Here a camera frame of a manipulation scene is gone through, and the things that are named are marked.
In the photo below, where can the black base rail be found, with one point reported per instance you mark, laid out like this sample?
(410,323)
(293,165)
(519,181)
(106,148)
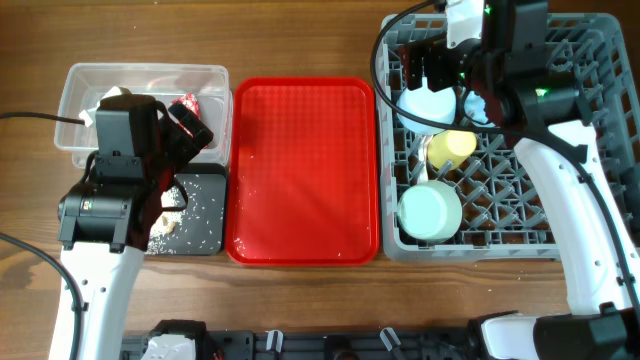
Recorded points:
(437,343)

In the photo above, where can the red plastic tray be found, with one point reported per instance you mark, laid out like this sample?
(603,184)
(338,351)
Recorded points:
(303,182)

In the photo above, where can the white plastic fork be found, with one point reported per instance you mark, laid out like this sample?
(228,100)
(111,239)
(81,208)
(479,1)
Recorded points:
(423,159)

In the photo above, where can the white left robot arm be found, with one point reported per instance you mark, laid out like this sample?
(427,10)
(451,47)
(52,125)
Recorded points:
(106,219)

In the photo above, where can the light blue small bowl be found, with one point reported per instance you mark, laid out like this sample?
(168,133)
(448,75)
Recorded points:
(437,107)

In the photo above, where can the yellow cup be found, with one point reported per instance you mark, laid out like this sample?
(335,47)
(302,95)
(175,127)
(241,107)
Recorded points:
(450,145)

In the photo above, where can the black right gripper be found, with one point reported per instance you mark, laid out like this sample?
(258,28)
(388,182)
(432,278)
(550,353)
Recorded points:
(437,55)

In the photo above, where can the red strawberry cake wrapper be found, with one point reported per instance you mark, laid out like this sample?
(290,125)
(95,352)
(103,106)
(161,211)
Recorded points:
(187,105)

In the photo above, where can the grey dishwasher rack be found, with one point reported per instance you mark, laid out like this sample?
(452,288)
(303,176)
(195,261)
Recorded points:
(502,214)

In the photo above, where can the white napkin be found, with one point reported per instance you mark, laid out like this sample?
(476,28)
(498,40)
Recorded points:
(88,116)

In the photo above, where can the green bowl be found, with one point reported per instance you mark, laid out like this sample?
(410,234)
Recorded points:
(430,211)

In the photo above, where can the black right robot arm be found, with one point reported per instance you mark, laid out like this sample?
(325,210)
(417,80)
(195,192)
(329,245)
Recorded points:
(560,155)

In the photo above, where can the rice and peanut waste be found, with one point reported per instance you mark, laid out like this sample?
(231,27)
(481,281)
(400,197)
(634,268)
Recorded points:
(172,225)

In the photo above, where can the clear plastic storage box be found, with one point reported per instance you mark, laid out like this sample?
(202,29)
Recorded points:
(87,83)

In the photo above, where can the black waste bin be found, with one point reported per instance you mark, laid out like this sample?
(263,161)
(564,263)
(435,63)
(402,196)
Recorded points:
(205,210)

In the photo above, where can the light blue plate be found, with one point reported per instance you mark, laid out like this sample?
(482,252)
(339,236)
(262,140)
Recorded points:
(474,108)

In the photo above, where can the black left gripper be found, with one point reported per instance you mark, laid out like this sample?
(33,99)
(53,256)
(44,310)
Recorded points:
(185,145)

